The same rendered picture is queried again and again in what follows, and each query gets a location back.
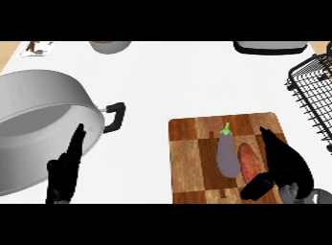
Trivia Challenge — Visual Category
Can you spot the large grey metal pot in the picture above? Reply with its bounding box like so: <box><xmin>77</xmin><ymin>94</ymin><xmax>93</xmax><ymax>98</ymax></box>
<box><xmin>0</xmin><ymin>69</ymin><xmax>127</xmax><ymax>200</ymax></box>

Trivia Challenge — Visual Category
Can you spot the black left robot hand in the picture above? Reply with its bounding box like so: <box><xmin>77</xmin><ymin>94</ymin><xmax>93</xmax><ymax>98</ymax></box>
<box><xmin>44</xmin><ymin>122</ymin><xmax>87</xmax><ymax>205</ymax></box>

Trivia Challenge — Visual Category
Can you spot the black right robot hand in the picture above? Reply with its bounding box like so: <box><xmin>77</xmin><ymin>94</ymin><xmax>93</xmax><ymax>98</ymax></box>
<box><xmin>239</xmin><ymin>125</ymin><xmax>316</xmax><ymax>201</ymax></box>

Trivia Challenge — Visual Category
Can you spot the purple eggplant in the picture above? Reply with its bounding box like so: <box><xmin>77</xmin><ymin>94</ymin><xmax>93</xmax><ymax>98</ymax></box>
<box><xmin>216</xmin><ymin>122</ymin><xmax>242</xmax><ymax>179</ymax></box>

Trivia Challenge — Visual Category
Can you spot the small grey bowl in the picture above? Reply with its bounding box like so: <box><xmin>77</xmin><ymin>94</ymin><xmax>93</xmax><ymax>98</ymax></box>
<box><xmin>87</xmin><ymin>40</ymin><xmax>133</xmax><ymax>56</ymax></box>

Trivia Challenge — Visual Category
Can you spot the grey and black appliance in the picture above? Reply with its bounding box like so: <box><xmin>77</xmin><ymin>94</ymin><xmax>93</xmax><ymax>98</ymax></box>
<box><xmin>232</xmin><ymin>40</ymin><xmax>310</xmax><ymax>56</ymax></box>

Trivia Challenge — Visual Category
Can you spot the black wire tiered basket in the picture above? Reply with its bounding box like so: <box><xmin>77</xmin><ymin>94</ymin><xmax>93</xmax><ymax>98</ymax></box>
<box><xmin>284</xmin><ymin>40</ymin><xmax>332</xmax><ymax>161</ymax></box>

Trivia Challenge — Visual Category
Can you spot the brown wooden cutting board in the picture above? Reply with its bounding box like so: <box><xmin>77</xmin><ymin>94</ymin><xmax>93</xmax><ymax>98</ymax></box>
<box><xmin>167</xmin><ymin>111</ymin><xmax>289</xmax><ymax>205</ymax></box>

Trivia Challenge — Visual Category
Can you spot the orange sweet potato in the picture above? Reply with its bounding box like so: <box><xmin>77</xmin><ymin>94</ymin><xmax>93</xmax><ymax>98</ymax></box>
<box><xmin>238</xmin><ymin>143</ymin><xmax>267</xmax><ymax>187</ymax></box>

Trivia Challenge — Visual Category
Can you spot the white printed card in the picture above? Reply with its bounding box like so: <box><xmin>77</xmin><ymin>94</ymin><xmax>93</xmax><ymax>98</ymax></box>
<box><xmin>18</xmin><ymin>40</ymin><xmax>56</xmax><ymax>58</ymax></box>

